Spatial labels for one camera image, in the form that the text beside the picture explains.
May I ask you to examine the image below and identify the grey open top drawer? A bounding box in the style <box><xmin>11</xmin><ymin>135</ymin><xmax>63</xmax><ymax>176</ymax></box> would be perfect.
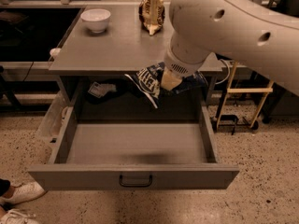
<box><xmin>29</xmin><ymin>110</ymin><xmax>239</xmax><ymax>190</ymax></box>

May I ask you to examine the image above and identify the grey counter cabinet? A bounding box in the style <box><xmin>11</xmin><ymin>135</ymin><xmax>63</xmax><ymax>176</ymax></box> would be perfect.
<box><xmin>50</xmin><ymin>3</ymin><xmax>209</xmax><ymax>123</ymax></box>

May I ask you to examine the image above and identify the brown chip bag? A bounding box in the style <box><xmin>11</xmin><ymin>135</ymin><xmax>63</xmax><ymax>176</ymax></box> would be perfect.
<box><xmin>138</xmin><ymin>0</ymin><xmax>165</xmax><ymax>35</ymax></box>

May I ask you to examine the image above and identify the white sneaker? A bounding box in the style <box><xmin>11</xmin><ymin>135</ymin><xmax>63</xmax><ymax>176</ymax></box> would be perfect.
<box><xmin>0</xmin><ymin>181</ymin><xmax>46</xmax><ymax>205</ymax></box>
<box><xmin>0</xmin><ymin>210</ymin><xmax>39</xmax><ymax>224</ymax></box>

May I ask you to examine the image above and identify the black pouch with label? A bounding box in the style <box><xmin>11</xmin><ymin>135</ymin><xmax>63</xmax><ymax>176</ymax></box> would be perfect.
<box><xmin>85</xmin><ymin>79</ymin><xmax>128</xmax><ymax>105</ymax></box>

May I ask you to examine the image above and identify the white sneaker lower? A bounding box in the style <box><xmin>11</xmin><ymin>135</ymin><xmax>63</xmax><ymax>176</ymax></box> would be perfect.
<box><xmin>0</xmin><ymin>210</ymin><xmax>39</xmax><ymax>224</ymax></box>

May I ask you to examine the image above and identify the white ceramic bowl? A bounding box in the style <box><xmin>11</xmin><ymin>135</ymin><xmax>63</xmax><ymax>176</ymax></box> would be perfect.
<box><xmin>80</xmin><ymin>8</ymin><xmax>111</xmax><ymax>33</ymax></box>

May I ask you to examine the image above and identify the white power cable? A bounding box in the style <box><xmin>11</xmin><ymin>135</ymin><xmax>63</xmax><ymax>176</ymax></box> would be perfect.
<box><xmin>214</xmin><ymin>59</ymin><xmax>232</xmax><ymax>86</ymax></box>

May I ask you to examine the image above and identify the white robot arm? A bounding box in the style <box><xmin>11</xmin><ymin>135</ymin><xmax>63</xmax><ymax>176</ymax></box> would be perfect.
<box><xmin>164</xmin><ymin>0</ymin><xmax>299</xmax><ymax>95</ymax></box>

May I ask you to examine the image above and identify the blue chip bag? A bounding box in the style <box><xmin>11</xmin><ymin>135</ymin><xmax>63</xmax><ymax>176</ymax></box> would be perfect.
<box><xmin>125</xmin><ymin>63</ymin><xmax>207</xmax><ymax>108</ymax></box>

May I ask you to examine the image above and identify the wooden ladder frame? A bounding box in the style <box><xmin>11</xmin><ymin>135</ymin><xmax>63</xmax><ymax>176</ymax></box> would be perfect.
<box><xmin>213</xmin><ymin>62</ymin><xmax>274</xmax><ymax>131</ymax></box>

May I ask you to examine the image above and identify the black drawer handle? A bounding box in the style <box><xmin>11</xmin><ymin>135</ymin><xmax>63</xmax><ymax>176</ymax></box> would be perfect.
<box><xmin>119</xmin><ymin>175</ymin><xmax>152</xmax><ymax>188</ymax></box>

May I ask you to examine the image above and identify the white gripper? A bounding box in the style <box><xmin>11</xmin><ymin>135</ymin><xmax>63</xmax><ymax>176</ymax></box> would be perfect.
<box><xmin>161</xmin><ymin>35</ymin><xmax>210</xmax><ymax>91</ymax></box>

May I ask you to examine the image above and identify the white sneaker upper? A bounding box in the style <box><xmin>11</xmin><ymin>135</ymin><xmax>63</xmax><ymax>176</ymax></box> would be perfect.
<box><xmin>0</xmin><ymin>181</ymin><xmax>46</xmax><ymax>205</ymax></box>

